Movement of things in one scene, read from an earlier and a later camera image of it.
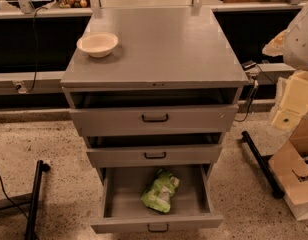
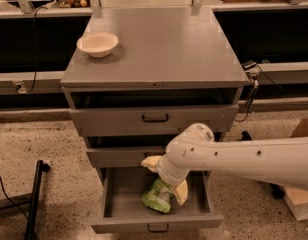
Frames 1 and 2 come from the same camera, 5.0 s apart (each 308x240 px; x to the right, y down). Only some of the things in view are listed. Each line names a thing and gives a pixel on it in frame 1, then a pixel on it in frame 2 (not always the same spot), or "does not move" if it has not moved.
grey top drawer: (89, 122) does not move
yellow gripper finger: (276, 45) to (171, 174)
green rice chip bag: (158, 195) does not move
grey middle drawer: (159, 155) does not move
